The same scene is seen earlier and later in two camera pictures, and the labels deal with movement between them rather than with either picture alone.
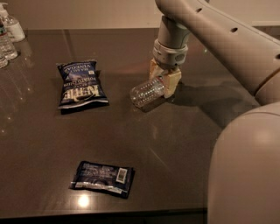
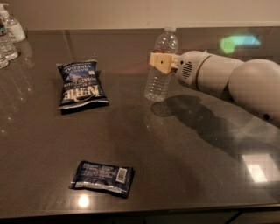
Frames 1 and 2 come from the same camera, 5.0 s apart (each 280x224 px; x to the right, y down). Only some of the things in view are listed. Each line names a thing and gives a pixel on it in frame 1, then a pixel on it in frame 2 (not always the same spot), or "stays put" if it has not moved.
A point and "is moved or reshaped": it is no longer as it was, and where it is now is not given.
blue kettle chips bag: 81,84 stays put
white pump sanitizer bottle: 13,28 stays put
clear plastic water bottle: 147,91 is moved or reshaped
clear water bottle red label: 7,49 stays put
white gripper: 168,55 → 189,69
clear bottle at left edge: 3,58 stays put
